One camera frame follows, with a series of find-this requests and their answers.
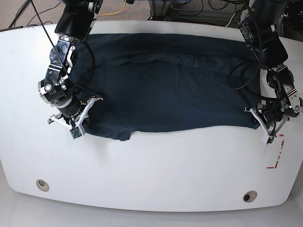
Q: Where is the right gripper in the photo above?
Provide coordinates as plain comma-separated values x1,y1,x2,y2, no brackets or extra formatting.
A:
58,101,90,128

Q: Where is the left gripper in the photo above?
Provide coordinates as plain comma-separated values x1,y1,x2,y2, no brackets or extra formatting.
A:
263,112,282,128

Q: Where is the dark blue t-shirt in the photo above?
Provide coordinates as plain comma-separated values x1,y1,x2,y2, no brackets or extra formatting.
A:
71,34,260,141

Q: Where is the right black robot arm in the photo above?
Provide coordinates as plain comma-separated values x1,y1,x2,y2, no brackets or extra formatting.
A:
38,0,103,128

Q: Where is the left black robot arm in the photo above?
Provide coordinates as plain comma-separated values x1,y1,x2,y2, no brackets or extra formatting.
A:
239,0,303,128

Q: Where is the red tape rectangle marking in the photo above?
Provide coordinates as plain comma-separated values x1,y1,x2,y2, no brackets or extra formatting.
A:
263,134,286,169

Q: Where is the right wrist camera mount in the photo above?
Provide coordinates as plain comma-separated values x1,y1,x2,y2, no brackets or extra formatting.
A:
47,96,103,140

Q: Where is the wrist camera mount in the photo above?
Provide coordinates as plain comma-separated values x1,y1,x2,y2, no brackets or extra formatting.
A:
244,108,289,145
47,96,103,140

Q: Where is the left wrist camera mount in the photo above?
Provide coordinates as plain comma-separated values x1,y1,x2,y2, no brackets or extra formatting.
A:
244,108,289,145

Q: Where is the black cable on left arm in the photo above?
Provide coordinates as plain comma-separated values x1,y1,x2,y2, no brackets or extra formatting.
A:
228,61,263,90

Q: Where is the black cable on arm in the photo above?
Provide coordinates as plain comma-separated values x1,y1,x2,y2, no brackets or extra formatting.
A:
30,0,104,100
228,61,263,90

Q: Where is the left table cable grommet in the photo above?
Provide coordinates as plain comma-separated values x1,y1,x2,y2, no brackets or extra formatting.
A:
36,180,50,192

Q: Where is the table cable grommet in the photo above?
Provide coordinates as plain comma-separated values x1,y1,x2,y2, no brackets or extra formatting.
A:
36,180,50,192
243,191,258,203

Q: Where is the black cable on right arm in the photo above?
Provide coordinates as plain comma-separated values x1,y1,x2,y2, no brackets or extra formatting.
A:
30,0,104,100

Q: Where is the right table cable grommet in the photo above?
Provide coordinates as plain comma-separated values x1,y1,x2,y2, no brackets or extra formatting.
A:
243,191,258,203

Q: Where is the yellow cable on floor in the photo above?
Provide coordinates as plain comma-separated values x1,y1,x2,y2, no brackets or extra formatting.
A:
98,0,126,17

